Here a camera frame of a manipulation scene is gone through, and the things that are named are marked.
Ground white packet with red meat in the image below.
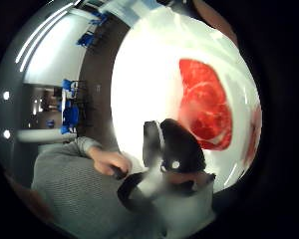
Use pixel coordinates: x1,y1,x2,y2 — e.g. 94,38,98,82
110,6,263,194

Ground the person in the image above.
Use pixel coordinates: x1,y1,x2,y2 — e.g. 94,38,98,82
30,136,157,238

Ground row of blue chairs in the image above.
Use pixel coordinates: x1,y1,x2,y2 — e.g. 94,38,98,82
59,79,82,135

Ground white table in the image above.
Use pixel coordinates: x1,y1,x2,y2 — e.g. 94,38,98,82
17,128,78,143

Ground blue chair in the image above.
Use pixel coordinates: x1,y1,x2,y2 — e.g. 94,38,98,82
76,30,98,48

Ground long ceiling strip lamp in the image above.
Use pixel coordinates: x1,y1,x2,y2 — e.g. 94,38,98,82
15,0,83,74

